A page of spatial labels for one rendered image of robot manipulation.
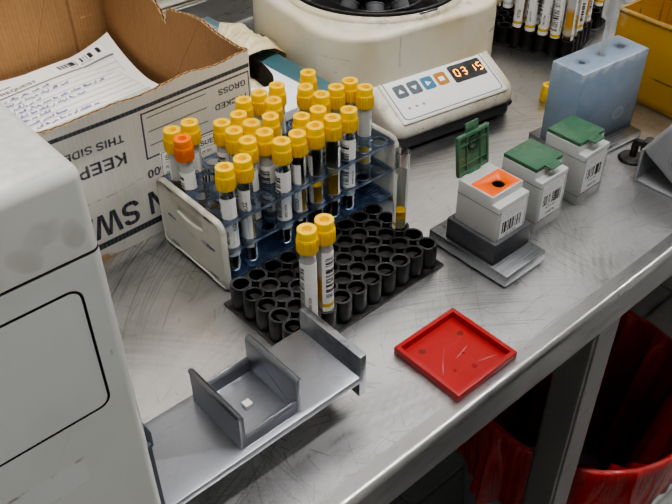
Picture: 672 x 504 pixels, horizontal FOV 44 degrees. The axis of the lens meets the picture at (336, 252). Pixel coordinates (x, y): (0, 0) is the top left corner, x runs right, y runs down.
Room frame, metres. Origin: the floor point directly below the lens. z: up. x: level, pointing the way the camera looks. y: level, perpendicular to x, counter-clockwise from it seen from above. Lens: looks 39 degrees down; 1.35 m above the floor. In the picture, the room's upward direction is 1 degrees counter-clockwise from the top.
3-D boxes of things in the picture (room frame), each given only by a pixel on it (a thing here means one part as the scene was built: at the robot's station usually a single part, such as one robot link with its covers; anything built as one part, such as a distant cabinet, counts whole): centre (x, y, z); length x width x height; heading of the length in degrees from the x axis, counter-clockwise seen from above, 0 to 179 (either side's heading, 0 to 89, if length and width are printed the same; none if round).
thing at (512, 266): (0.58, -0.14, 0.89); 0.09 x 0.05 x 0.04; 41
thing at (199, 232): (0.63, 0.05, 0.91); 0.20 x 0.10 x 0.07; 131
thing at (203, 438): (0.36, 0.08, 0.92); 0.21 x 0.07 x 0.05; 131
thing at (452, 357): (0.45, -0.09, 0.88); 0.07 x 0.07 x 0.01; 41
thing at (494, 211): (0.58, -0.14, 0.92); 0.05 x 0.04 x 0.06; 41
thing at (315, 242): (0.54, 0.00, 0.93); 0.17 x 0.09 x 0.11; 132
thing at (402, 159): (0.59, -0.06, 0.93); 0.01 x 0.01 x 0.10
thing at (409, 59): (0.91, -0.06, 0.94); 0.30 x 0.24 x 0.12; 32
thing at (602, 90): (0.77, -0.27, 0.92); 0.10 x 0.07 x 0.10; 126
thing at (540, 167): (0.64, -0.18, 0.91); 0.05 x 0.04 x 0.07; 41
